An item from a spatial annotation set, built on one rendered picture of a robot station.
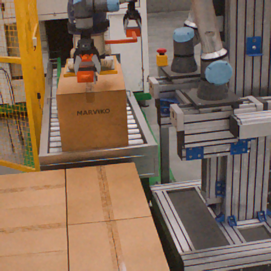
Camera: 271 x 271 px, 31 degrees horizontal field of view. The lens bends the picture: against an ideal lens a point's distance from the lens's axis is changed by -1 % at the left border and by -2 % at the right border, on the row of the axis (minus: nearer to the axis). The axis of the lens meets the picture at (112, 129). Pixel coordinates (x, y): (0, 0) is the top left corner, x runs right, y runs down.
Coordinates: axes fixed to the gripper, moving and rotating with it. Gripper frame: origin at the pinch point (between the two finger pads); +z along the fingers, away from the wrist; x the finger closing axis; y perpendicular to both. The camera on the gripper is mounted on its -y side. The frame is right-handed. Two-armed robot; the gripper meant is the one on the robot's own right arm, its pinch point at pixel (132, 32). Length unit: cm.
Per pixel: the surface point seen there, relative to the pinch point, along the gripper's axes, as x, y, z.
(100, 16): -19.0, 38.3, -16.8
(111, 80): -15.2, 12.8, 26.4
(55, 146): -53, 10, 68
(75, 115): -37, 33, 40
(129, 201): -10, 88, 67
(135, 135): -1, 5, 66
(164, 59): 21.3, -20.6, 23.7
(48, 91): -67, -92, 62
